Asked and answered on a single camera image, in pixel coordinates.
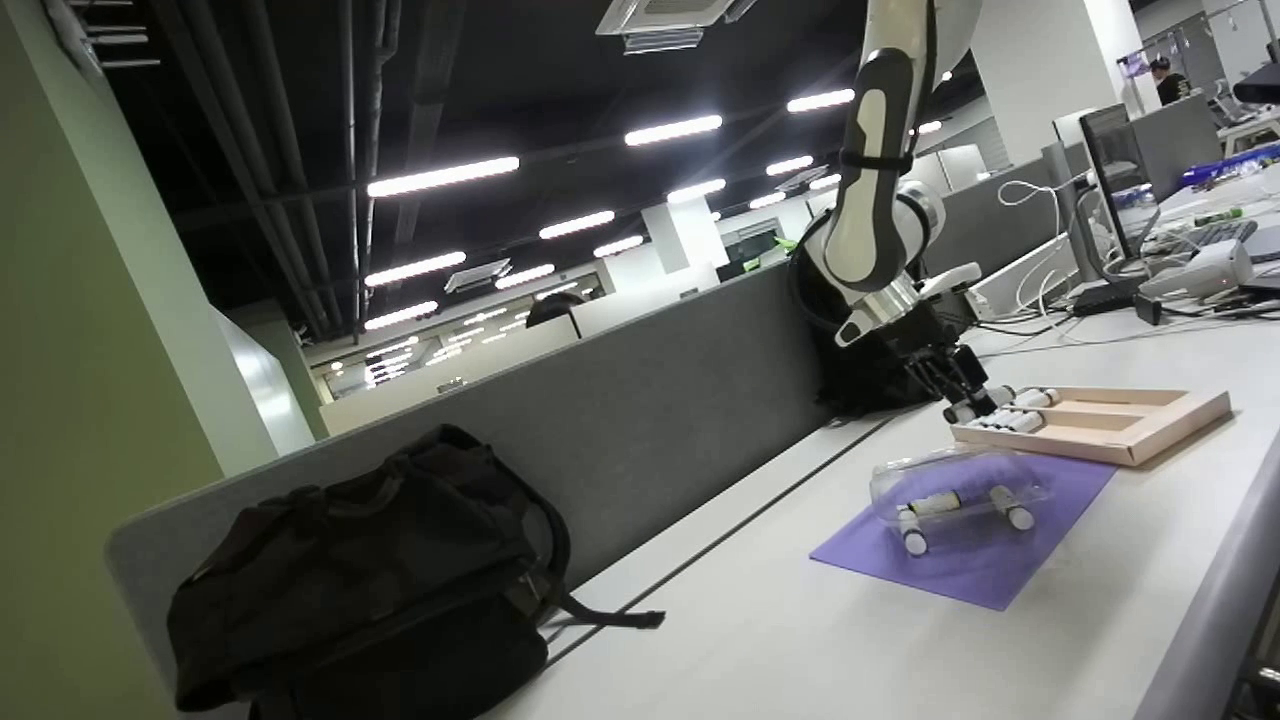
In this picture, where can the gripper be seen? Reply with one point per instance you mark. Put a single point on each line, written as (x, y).
(912, 338)

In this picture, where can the white bottle with black cap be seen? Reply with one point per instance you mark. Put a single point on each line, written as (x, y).
(960, 409)
(1012, 508)
(912, 532)
(936, 503)
(1038, 397)

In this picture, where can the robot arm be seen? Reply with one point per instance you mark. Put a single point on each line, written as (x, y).
(880, 150)

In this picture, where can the clear plastic box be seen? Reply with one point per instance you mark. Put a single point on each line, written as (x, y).
(960, 475)

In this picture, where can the row of white bottles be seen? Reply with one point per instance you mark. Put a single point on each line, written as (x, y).
(1012, 421)

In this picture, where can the grey desk partition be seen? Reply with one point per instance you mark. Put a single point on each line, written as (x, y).
(620, 400)
(990, 215)

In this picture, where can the black power brick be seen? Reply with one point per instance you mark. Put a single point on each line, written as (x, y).
(1105, 297)

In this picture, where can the purple mat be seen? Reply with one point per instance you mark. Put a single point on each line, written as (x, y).
(980, 570)

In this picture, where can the wooden sectioned tray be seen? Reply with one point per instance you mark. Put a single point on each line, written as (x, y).
(1140, 425)

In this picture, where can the black monitor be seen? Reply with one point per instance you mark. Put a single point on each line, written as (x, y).
(1118, 175)

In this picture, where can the white desk device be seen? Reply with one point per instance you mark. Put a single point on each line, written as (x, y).
(1205, 272)

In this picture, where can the keyboard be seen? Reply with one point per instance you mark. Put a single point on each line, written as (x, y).
(1218, 235)

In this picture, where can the green marker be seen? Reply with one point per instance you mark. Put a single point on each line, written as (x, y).
(1218, 215)

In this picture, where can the person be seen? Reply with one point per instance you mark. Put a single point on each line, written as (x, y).
(1168, 82)

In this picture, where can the ceiling air conditioner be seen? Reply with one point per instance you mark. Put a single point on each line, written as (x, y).
(665, 22)

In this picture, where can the black backpack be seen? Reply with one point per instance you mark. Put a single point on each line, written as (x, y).
(370, 580)

